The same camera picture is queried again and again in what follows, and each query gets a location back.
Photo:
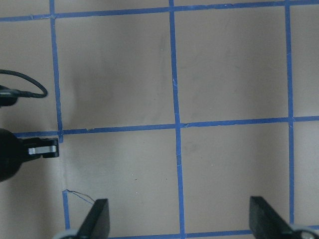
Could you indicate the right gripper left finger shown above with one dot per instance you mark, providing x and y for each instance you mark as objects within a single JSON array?
[{"x": 97, "y": 223}]

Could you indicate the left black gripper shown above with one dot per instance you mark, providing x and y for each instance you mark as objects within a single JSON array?
[{"x": 15, "y": 151}]

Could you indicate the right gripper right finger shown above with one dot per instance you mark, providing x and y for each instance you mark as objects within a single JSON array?
[{"x": 266, "y": 223}]

